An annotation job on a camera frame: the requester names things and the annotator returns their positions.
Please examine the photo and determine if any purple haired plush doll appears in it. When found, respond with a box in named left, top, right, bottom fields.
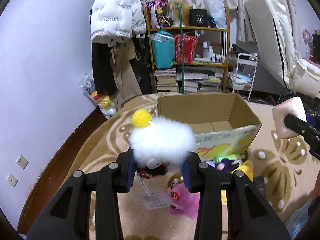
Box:
left=206, top=158, right=242, bottom=173

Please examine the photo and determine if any black Face tissue pack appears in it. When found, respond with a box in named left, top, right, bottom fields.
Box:
left=253, top=176, right=266, bottom=198

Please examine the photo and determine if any wall socket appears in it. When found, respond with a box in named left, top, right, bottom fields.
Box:
left=7, top=174, right=18, bottom=187
left=16, top=155, right=29, bottom=170

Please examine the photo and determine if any green pole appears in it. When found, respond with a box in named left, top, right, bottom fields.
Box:
left=176, top=3, right=184, bottom=94

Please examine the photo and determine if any white puffer jacket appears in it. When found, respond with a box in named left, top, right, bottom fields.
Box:
left=91, top=0, right=146, bottom=47

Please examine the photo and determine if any black coat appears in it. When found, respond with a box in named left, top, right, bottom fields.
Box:
left=92, top=43, right=118, bottom=96

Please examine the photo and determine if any open cardboard box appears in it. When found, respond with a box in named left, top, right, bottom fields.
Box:
left=157, top=93, right=262, bottom=160

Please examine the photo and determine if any stack of books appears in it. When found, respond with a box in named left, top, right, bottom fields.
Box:
left=155, top=68, right=179, bottom=93

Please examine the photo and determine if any wooden bookshelf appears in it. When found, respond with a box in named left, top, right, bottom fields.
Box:
left=144, top=7, right=231, bottom=93

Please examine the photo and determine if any plastic bag of toys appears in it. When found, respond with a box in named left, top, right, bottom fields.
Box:
left=80, top=74, right=117, bottom=119

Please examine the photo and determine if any white rolling cart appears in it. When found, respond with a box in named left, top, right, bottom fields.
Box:
left=228, top=53, right=258, bottom=101

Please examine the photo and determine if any black box marked 40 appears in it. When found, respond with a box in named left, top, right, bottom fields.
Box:
left=189, top=9, right=208, bottom=27

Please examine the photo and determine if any beige patterned blanket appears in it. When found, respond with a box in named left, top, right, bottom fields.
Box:
left=57, top=92, right=320, bottom=240

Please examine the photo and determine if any pink desk fan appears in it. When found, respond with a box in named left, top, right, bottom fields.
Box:
left=302, top=29, right=313, bottom=56

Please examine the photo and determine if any green tissue pack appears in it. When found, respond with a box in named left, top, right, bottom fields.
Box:
left=213, top=154, right=243, bottom=164

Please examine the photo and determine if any beige trench coat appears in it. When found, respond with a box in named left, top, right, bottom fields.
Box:
left=110, top=40, right=142, bottom=110

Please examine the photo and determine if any white fluffy plush toy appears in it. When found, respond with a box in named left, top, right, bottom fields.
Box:
left=129, top=108, right=196, bottom=179

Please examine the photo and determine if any cream recliner chair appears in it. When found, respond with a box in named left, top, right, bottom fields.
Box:
left=244, top=0, right=319, bottom=98

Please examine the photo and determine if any pink plush toy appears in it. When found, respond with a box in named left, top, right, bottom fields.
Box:
left=167, top=183, right=200, bottom=220

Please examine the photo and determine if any clear plastic bag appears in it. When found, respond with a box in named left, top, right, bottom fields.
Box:
left=203, top=0, right=227, bottom=29

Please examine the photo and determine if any person's right hand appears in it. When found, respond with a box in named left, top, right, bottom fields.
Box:
left=310, top=171, right=320, bottom=199

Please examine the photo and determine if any red patterned bag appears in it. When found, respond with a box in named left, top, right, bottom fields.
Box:
left=174, top=34, right=199, bottom=63

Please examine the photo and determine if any teal bag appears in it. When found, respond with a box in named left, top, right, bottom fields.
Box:
left=149, top=30, right=175, bottom=69

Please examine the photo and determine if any colourful snack bag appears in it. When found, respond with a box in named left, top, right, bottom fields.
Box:
left=145, top=0, right=173, bottom=29

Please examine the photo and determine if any blonde wig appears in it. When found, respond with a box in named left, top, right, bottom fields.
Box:
left=169, top=1, right=191, bottom=27

